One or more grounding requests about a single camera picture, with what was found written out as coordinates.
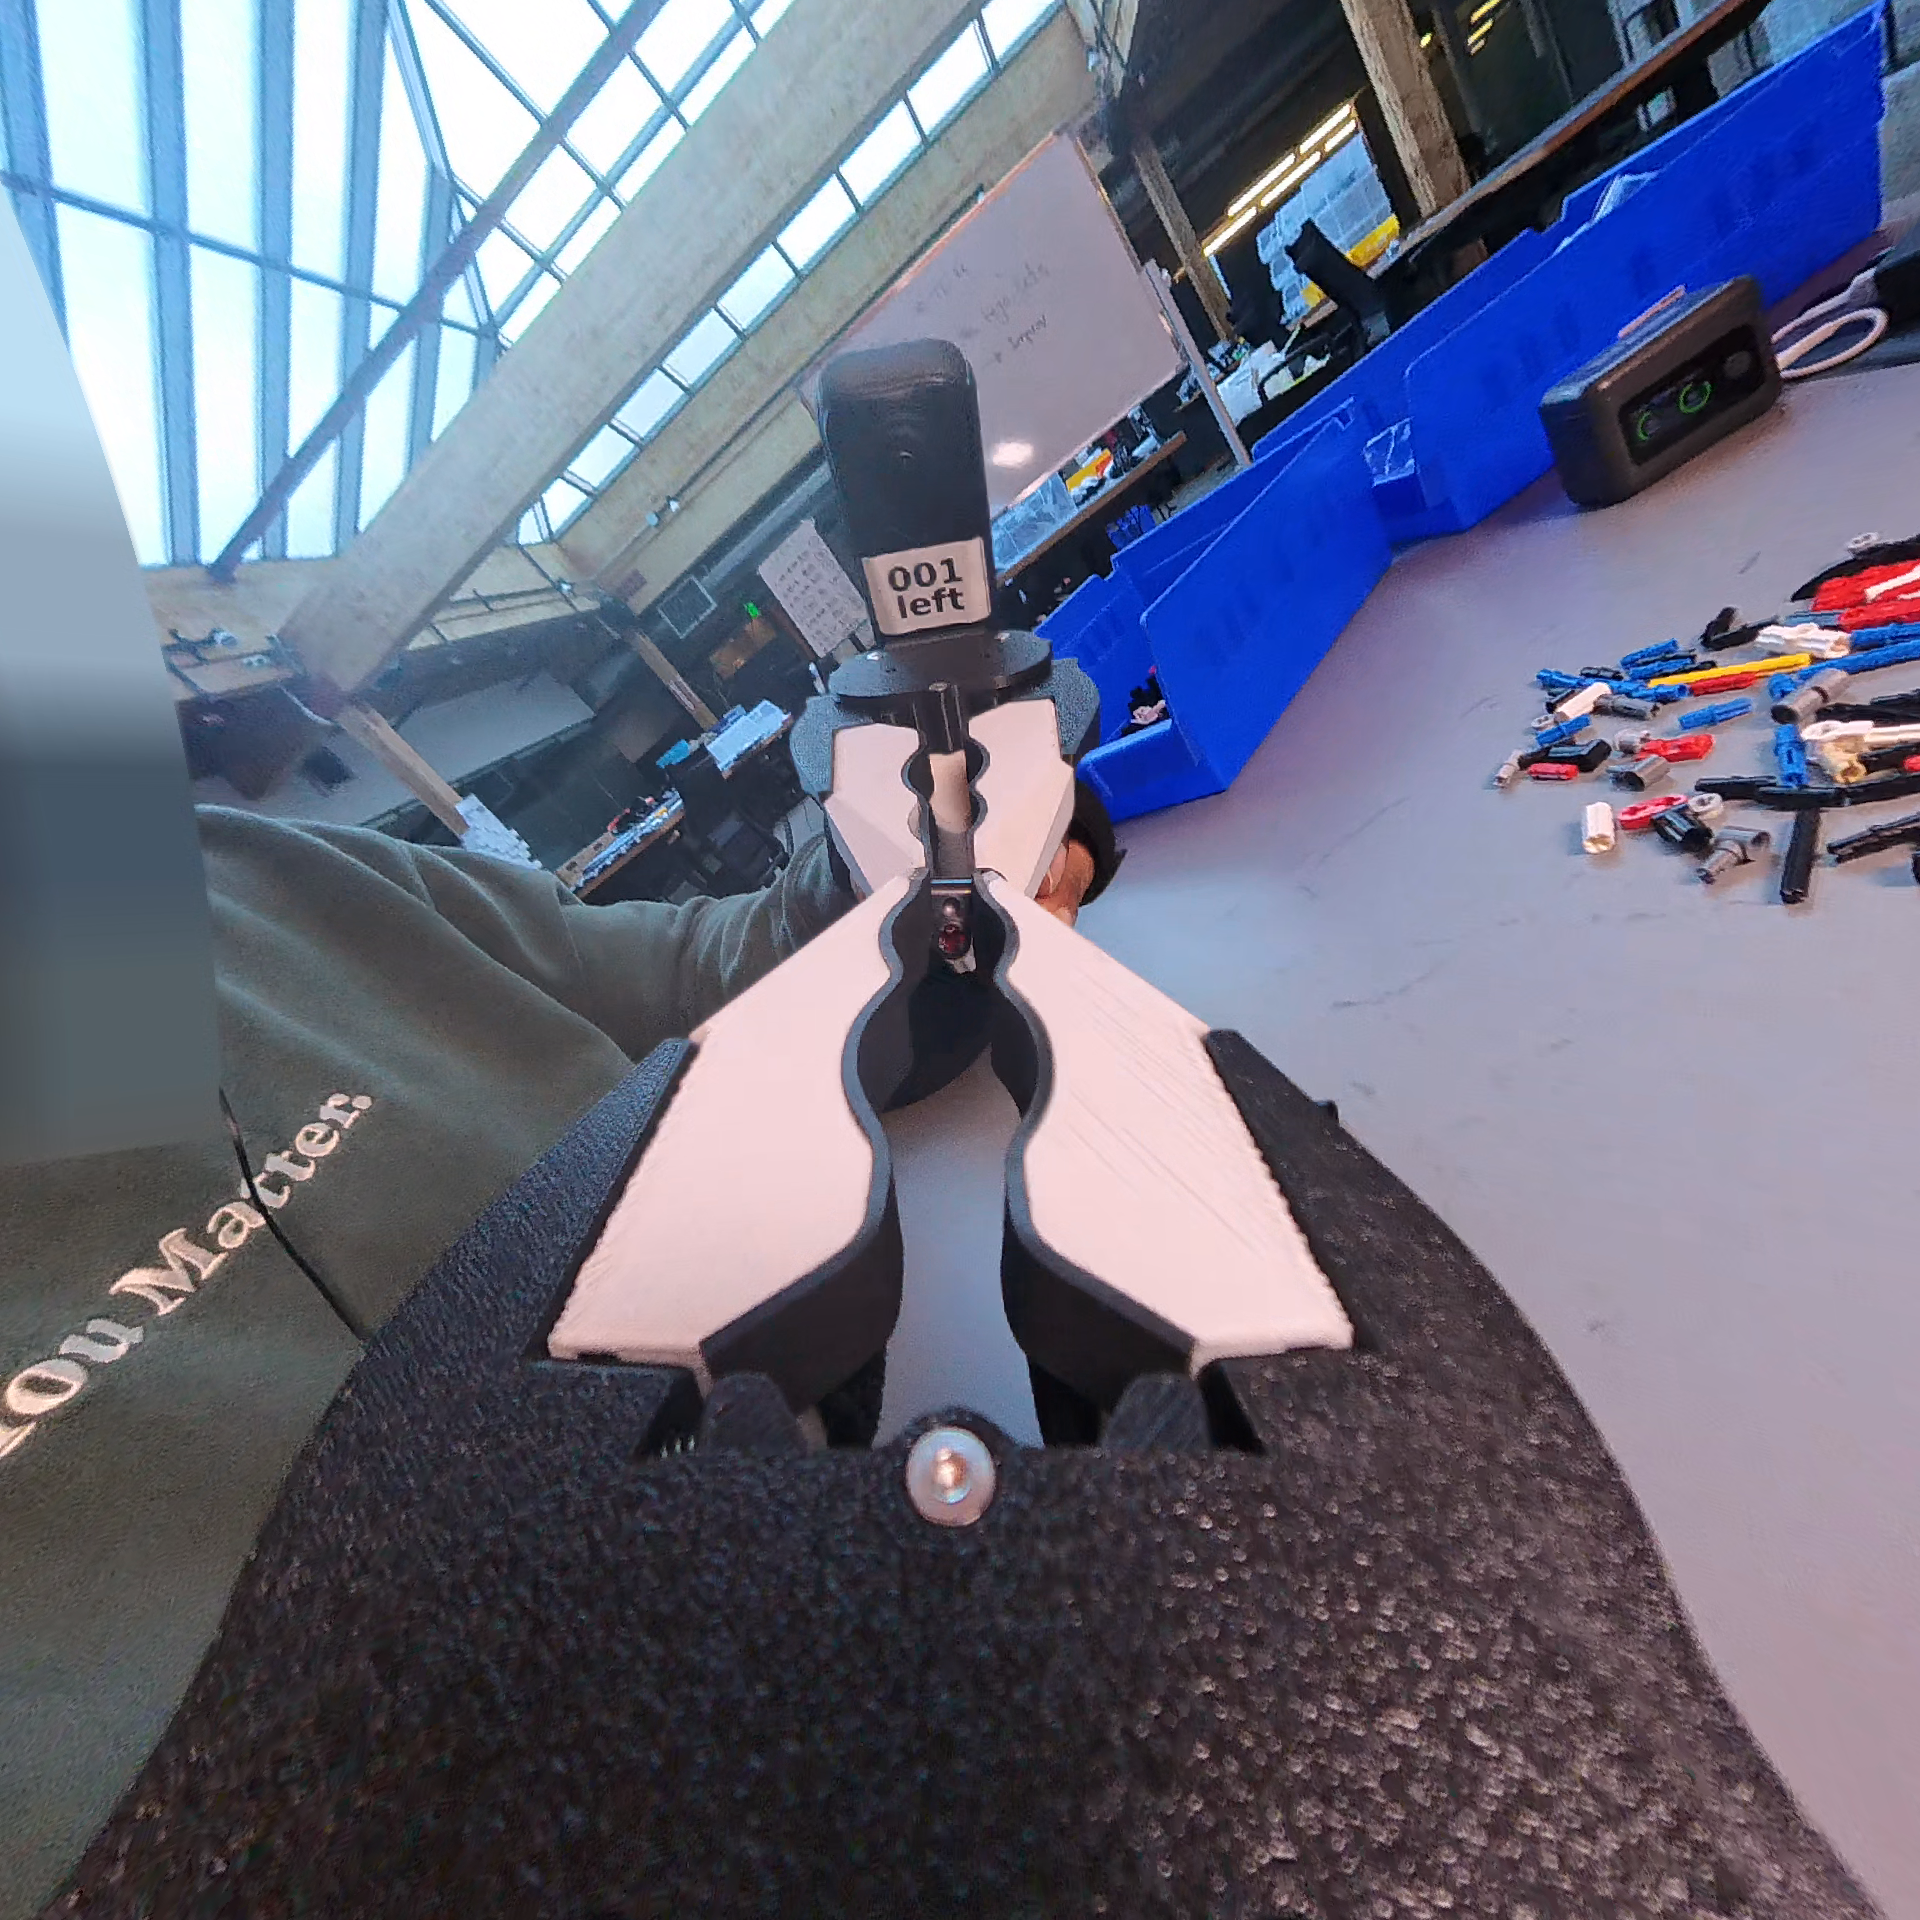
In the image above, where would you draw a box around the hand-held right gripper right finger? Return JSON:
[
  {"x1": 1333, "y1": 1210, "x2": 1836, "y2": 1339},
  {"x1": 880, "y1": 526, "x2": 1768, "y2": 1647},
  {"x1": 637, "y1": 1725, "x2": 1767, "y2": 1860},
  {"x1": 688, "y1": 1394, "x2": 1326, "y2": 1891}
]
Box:
[{"x1": 975, "y1": 883, "x2": 1356, "y2": 1445}]

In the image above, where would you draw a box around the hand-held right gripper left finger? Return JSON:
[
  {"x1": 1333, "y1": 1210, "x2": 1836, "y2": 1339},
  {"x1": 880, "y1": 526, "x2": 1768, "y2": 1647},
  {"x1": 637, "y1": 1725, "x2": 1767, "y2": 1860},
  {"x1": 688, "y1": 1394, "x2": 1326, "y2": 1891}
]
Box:
[{"x1": 545, "y1": 877, "x2": 912, "y2": 1445}]

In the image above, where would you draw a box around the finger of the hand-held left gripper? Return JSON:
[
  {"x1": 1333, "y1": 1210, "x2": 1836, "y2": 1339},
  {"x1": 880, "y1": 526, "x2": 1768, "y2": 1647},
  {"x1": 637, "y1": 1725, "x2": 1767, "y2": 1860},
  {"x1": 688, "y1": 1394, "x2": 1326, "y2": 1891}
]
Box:
[
  {"x1": 965, "y1": 721, "x2": 1081, "y2": 905},
  {"x1": 822, "y1": 721, "x2": 938, "y2": 902}
]

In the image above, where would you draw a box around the person's left forearm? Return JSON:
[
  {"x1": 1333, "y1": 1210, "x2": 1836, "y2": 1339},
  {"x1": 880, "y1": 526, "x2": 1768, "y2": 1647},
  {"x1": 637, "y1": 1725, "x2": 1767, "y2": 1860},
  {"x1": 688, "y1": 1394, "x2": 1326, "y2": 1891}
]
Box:
[{"x1": 556, "y1": 831, "x2": 864, "y2": 1082}]

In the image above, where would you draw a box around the grey desk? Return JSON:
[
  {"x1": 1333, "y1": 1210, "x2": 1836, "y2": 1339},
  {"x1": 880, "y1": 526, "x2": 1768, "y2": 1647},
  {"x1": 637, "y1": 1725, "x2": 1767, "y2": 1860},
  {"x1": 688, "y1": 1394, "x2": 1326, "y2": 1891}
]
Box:
[{"x1": 870, "y1": 225, "x2": 1920, "y2": 1920}]

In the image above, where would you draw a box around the printed paper chart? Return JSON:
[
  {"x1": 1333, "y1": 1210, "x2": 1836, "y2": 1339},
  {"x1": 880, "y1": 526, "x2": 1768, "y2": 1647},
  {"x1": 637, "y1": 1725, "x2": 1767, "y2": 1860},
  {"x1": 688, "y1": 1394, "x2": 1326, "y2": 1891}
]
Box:
[{"x1": 753, "y1": 516, "x2": 876, "y2": 662}]

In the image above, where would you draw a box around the whiteboard on stand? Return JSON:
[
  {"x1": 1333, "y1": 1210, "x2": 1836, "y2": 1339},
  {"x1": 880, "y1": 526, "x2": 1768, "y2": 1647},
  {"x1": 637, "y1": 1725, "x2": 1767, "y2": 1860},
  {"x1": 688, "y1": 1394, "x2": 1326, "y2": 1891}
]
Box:
[{"x1": 853, "y1": 133, "x2": 1254, "y2": 497}]

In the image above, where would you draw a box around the pile of small building pieces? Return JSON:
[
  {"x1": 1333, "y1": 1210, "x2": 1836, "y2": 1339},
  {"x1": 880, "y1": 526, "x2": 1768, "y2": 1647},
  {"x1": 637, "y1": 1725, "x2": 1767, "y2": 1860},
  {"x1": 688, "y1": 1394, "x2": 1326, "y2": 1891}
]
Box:
[{"x1": 1493, "y1": 533, "x2": 1920, "y2": 909}]

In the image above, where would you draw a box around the wooden support post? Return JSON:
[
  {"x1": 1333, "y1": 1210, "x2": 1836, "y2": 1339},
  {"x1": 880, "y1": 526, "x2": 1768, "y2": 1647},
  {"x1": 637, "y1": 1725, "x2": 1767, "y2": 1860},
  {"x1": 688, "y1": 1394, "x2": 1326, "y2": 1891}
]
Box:
[{"x1": 1334, "y1": 0, "x2": 1474, "y2": 227}]

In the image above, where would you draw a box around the small black camera device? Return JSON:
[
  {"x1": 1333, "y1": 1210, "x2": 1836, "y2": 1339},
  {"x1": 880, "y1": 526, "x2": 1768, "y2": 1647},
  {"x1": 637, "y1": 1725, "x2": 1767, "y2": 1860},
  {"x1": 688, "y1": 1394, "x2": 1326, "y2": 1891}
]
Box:
[{"x1": 1540, "y1": 274, "x2": 1786, "y2": 513}]

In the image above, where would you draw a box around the white cable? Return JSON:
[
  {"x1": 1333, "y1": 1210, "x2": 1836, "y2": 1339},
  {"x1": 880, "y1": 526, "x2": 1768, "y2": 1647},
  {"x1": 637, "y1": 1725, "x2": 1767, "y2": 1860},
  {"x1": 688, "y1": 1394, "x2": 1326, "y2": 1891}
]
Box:
[{"x1": 1768, "y1": 262, "x2": 1894, "y2": 380}]

